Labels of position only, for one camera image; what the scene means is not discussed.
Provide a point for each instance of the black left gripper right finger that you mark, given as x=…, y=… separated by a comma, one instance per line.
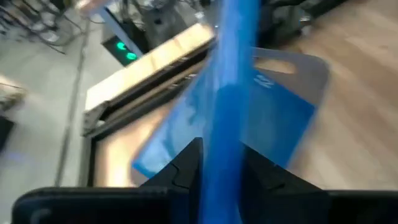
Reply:
x=311, y=207

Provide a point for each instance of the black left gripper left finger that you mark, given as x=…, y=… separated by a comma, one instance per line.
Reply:
x=124, y=205

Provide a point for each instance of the blue disc case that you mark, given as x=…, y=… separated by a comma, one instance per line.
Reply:
x=230, y=93
x=280, y=124

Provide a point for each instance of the grey translucent bin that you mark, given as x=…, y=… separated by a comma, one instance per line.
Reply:
x=314, y=67

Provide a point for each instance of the black box with green lights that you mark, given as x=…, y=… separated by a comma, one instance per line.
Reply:
x=122, y=51

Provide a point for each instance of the black table edge rail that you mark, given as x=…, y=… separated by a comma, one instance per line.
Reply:
x=149, y=84

